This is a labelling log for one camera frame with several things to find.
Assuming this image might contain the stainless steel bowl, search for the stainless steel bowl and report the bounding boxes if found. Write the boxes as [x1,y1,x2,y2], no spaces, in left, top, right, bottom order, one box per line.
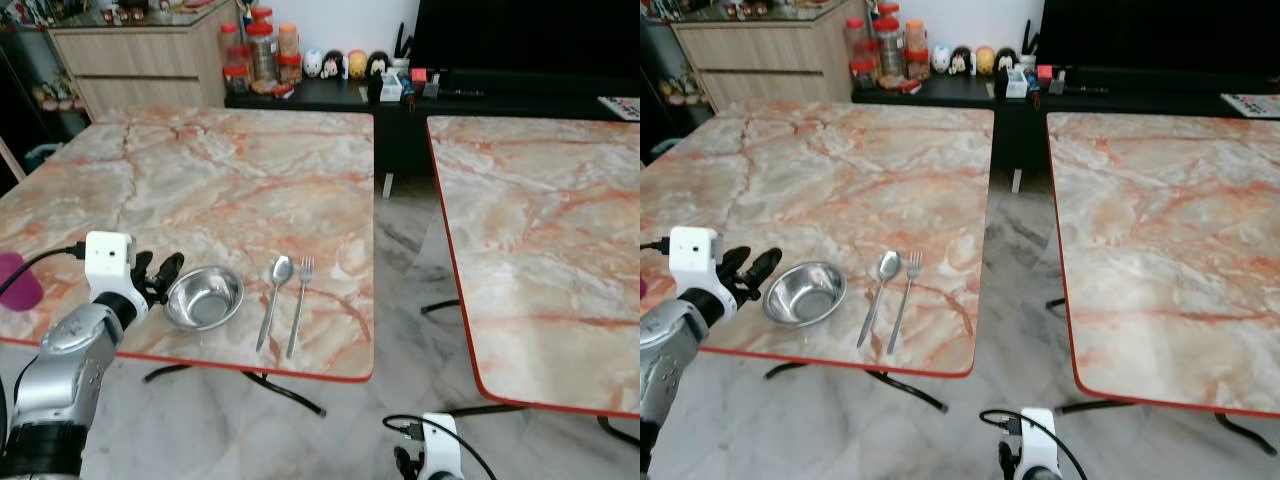
[762,261,848,329]
[164,265,246,333]

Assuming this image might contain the stainless steel spoon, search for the stainless steel spoon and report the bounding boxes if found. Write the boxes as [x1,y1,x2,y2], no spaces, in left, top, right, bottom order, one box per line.
[255,255,295,353]
[856,250,903,349]

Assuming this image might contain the stainless steel fork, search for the stainless steel fork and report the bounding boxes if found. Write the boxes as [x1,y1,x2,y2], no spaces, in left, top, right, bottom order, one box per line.
[886,250,924,356]
[286,256,316,360]

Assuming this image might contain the dark glass display cabinet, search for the dark glass display cabinet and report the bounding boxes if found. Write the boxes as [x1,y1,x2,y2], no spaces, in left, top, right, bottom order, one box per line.
[640,15,713,166]
[0,18,93,193]

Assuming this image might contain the light wooden drawer cabinet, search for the light wooden drawer cabinet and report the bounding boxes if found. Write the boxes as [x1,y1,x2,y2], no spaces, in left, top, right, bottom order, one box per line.
[669,0,867,113]
[47,0,242,122]

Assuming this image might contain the large red lid jar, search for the large red lid jar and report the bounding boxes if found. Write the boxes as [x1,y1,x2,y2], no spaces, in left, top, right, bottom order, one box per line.
[245,21,279,89]
[873,16,906,83]

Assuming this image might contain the orange red lid jar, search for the orange red lid jar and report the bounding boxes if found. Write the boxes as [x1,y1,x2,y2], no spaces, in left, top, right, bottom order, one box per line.
[904,18,929,81]
[277,22,302,85]

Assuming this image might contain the black flat television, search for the black flat television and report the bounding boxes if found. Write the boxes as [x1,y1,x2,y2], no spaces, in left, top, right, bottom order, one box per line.
[1037,0,1280,73]
[409,0,641,77]

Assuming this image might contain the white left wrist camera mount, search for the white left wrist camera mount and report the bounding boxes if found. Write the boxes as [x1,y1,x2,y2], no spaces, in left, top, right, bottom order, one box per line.
[85,231,136,300]
[669,226,723,297]

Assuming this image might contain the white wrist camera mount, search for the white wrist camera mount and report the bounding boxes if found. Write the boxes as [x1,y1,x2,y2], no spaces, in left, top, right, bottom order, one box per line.
[414,412,464,480]
[669,226,723,297]
[85,231,136,300]
[1014,407,1062,480]

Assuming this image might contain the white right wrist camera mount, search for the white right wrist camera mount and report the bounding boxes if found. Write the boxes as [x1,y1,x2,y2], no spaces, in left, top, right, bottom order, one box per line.
[414,412,464,480]
[1014,407,1062,480]

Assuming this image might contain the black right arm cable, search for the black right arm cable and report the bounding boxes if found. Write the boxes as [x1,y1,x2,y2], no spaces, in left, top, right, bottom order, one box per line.
[979,407,1093,480]
[382,413,499,480]

